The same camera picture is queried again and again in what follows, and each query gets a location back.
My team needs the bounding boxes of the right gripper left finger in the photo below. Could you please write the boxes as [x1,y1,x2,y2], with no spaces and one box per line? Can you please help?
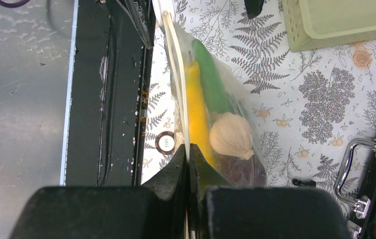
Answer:
[10,146,188,239]

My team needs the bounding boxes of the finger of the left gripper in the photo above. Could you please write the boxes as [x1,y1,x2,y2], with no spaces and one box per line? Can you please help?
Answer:
[116,0,155,50]
[244,0,265,19]

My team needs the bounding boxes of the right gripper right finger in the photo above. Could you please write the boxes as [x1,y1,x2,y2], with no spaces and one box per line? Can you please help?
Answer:
[189,144,351,239]

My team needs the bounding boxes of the brown nut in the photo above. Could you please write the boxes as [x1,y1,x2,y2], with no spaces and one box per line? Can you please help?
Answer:
[219,155,267,186]

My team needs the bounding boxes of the yellow banana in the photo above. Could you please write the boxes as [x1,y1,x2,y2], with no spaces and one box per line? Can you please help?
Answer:
[185,60,216,166]

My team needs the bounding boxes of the long green pepper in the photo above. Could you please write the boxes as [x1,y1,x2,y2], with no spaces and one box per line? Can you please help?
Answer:
[191,39,234,114]

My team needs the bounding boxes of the clear zip top bag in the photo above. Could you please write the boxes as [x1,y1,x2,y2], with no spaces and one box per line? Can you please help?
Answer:
[153,0,267,187]

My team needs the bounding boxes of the light green plastic basket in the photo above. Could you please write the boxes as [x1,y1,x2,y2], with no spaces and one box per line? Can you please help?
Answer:
[282,0,376,52]

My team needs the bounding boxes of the small brown ring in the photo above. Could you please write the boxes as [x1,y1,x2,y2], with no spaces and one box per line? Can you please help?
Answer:
[155,131,177,156]

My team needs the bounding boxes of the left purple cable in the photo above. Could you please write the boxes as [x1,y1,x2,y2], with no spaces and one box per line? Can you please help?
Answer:
[0,0,32,9]

